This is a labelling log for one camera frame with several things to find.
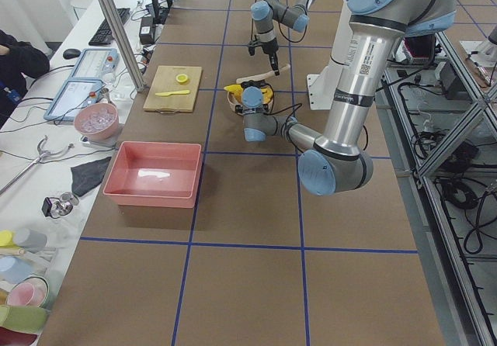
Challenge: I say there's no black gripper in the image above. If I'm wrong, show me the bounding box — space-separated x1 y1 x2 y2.
235 104 270 116
248 38 280 76

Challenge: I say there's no beige hand brush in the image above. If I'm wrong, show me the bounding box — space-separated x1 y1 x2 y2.
235 64 290 84

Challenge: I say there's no beige dustpan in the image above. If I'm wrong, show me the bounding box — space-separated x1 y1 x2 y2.
227 92 274 112

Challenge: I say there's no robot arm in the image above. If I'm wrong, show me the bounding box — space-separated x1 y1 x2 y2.
242 0 456 195
248 0 315 75

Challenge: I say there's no pink plastic bin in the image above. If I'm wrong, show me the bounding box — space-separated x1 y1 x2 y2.
103 141 202 208

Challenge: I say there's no toy ginger root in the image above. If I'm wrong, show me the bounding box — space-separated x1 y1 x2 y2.
261 86 274 104

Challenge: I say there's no yellow toy knife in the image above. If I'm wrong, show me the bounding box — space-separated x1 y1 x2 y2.
155 89 190 97

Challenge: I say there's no yellow toy lemon slice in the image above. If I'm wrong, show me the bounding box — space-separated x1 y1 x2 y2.
176 74 189 85

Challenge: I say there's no wooden cutting board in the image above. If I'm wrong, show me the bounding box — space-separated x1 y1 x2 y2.
143 65 203 112

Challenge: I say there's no black power adapter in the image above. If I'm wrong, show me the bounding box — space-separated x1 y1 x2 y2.
139 16 162 45

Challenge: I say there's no small kitchen scale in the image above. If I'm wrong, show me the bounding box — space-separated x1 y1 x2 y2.
79 124 123 148

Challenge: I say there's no pink bowl with ice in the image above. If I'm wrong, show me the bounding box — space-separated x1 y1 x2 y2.
74 103 120 141

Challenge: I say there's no upper teach pendant tablet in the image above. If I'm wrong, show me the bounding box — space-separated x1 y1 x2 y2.
70 47 119 78

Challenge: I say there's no teach pendant tablet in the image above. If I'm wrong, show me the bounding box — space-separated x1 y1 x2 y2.
70 47 119 78
43 78 104 122

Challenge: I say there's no black keyboard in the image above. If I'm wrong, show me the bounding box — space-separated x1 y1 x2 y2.
89 8 130 47

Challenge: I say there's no lower teach pendant tablet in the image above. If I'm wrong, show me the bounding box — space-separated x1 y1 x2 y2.
43 78 104 122

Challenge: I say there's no dark grey cloth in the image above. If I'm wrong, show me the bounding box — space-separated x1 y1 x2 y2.
71 157 111 197

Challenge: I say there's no black computer mouse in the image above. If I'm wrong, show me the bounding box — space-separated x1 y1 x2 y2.
62 48 81 60

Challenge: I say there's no metal grabber tool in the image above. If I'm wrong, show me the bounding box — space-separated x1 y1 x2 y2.
1 135 75 195

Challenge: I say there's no person in dark clothes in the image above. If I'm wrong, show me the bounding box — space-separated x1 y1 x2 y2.
1 30 50 126

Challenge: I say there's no grey cup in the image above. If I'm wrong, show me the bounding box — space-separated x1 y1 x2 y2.
12 227 47 251

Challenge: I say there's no yellow cup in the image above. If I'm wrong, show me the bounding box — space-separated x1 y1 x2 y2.
0 230 16 248

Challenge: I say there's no pink cup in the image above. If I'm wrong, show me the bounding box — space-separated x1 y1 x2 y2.
6 276 50 307

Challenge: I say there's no light blue cup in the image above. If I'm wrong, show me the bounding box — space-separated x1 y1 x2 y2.
0 256 34 284

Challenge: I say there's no green cup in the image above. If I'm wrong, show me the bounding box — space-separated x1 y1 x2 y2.
1 305 49 334

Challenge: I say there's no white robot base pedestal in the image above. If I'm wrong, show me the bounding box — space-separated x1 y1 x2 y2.
307 0 353 110

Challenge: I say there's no aluminium frame post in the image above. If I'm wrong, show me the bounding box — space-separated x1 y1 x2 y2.
98 0 145 92

